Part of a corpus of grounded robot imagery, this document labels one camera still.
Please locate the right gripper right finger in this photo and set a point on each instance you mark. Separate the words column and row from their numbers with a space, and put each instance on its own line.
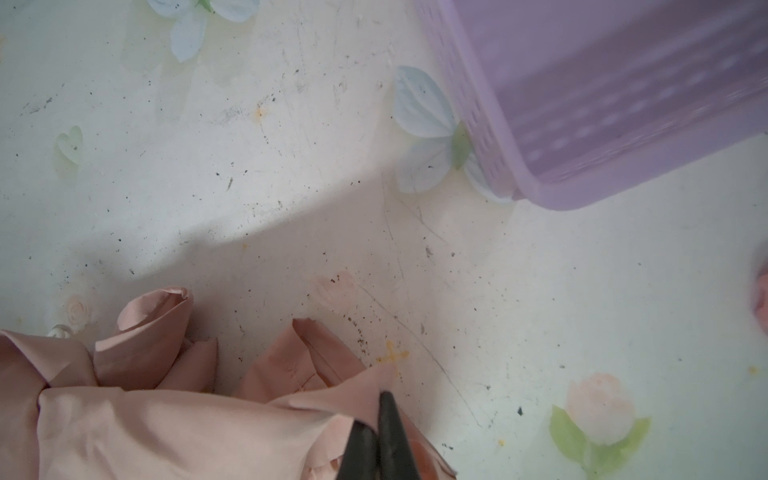
column 395, row 457

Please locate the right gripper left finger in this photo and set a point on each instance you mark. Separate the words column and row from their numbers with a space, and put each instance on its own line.
column 360, row 458

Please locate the pink garment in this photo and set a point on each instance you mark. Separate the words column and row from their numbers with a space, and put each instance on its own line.
column 139, row 404

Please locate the lavender plastic laundry basket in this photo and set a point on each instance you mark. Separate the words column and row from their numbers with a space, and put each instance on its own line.
column 570, row 102

